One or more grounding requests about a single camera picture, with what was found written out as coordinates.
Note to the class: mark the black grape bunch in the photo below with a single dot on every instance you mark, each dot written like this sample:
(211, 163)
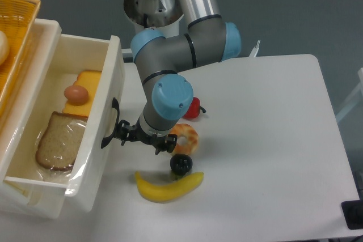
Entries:
(180, 165)

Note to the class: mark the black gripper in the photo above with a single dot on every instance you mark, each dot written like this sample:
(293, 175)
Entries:
(133, 133)

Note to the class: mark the black device at edge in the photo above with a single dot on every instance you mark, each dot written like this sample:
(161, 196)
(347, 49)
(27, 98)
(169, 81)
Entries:
(352, 211)

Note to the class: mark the yellow banana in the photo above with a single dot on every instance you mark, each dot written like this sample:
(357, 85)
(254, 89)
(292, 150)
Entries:
(168, 192)

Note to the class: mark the black top drawer handle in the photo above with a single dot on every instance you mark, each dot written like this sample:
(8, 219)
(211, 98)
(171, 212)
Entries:
(106, 140)

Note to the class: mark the white drawer cabinet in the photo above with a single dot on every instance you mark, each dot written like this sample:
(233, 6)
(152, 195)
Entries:
(26, 187)

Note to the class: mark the white chair frame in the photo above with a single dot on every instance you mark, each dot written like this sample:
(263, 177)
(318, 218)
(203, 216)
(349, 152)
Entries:
(352, 100)

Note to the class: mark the red bell pepper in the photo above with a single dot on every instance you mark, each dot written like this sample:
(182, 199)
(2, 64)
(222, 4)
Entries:
(194, 109)

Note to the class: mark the brown egg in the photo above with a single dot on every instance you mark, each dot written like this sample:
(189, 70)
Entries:
(76, 95)

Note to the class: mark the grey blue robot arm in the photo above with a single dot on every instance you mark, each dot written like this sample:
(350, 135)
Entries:
(160, 61)

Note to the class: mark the yellow wicker basket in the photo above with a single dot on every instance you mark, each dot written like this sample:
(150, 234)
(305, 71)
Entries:
(17, 19)

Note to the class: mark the yellow cheese slice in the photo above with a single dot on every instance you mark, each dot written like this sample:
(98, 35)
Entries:
(89, 79)

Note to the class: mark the brown bread slice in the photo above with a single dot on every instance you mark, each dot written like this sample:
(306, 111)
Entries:
(58, 147)

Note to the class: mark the white table frame bracket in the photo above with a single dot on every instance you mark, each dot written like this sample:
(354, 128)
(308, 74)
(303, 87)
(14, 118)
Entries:
(255, 50)

